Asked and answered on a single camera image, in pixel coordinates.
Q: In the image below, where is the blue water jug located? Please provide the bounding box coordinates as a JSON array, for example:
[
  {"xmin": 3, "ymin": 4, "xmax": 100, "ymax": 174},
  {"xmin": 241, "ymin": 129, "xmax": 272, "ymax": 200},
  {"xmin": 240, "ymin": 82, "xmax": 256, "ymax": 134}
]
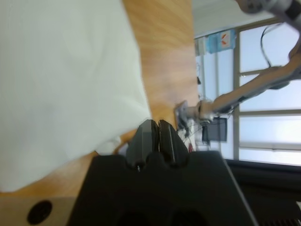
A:
[{"xmin": 206, "ymin": 29, "xmax": 237, "ymax": 54}]

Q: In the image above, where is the dark computer monitor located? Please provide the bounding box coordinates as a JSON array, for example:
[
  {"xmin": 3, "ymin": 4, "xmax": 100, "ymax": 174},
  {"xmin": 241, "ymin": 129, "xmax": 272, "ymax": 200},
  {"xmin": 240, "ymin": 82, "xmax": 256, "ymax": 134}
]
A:
[{"xmin": 201, "ymin": 117, "xmax": 228, "ymax": 143}]

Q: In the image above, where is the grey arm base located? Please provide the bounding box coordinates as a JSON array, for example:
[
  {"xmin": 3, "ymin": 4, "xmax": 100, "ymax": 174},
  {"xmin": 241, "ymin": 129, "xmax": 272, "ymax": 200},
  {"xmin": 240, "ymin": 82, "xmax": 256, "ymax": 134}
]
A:
[{"xmin": 173, "ymin": 100, "xmax": 190, "ymax": 127}]

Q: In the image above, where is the grey framed glass partition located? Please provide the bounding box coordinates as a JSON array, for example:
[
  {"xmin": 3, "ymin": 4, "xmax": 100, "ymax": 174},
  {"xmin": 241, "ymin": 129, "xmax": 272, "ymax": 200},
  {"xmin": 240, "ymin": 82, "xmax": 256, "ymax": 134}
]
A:
[{"xmin": 194, "ymin": 17, "xmax": 301, "ymax": 165}]

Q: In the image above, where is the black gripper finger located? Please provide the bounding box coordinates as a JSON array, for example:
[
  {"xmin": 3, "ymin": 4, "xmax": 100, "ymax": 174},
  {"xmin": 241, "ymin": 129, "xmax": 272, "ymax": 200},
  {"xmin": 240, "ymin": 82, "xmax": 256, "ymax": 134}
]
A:
[
  {"xmin": 158, "ymin": 119, "xmax": 189, "ymax": 167},
  {"xmin": 126, "ymin": 119, "xmax": 159, "ymax": 169}
]

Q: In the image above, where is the thin black cable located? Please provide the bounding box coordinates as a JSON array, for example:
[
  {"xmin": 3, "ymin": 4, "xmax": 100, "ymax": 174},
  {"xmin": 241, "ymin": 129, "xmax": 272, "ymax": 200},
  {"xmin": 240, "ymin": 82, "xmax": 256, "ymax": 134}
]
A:
[{"xmin": 260, "ymin": 22, "xmax": 287, "ymax": 69}]

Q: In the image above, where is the white t-shirt with black logo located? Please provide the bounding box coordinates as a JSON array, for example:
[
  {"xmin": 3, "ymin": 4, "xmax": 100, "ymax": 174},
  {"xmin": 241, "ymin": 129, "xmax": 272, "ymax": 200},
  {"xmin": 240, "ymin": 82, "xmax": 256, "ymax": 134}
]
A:
[{"xmin": 0, "ymin": 0, "xmax": 152, "ymax": 193}]

